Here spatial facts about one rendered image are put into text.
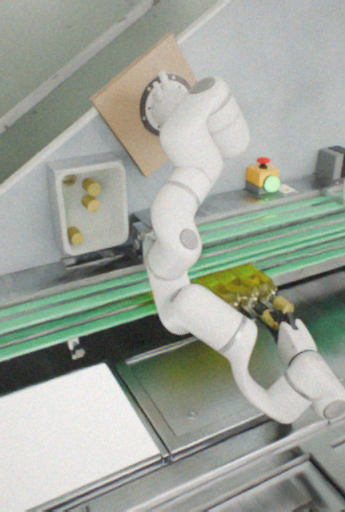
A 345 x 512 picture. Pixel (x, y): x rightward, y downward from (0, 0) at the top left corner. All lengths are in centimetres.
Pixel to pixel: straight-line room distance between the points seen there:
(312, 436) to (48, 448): 56
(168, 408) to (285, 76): 97
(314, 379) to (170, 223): 39
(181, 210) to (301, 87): 78
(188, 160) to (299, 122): 71
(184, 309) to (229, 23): 80
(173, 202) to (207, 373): 50
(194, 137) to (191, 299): 31
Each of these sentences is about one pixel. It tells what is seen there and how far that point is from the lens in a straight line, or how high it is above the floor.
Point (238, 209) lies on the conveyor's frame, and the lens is 147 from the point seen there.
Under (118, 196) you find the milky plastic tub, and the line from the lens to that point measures 134.
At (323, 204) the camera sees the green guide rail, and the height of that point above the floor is 93.
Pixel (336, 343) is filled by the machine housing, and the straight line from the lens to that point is 152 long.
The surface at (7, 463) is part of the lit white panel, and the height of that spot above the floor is 118.
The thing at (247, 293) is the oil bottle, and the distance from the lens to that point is 133.
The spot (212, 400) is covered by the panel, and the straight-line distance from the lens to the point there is 125.
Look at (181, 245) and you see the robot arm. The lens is 94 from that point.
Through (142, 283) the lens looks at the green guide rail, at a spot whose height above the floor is 94.
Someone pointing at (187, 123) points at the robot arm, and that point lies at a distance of 102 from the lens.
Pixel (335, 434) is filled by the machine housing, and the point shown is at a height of 142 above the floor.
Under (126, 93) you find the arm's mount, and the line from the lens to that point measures 133.
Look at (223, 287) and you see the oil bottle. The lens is 134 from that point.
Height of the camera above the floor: 197
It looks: 50 degrees down
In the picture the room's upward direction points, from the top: 133 degrees clockwise
